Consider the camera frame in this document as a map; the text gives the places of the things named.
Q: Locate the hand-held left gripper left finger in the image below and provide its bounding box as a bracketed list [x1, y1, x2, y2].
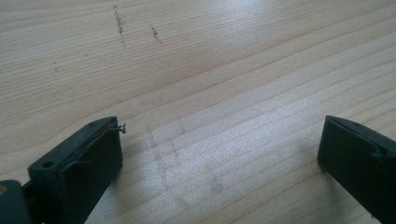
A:
[27, 115, 127, 224]

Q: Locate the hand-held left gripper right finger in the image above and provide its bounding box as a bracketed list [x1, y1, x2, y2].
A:
[317, 115, 396, 224]

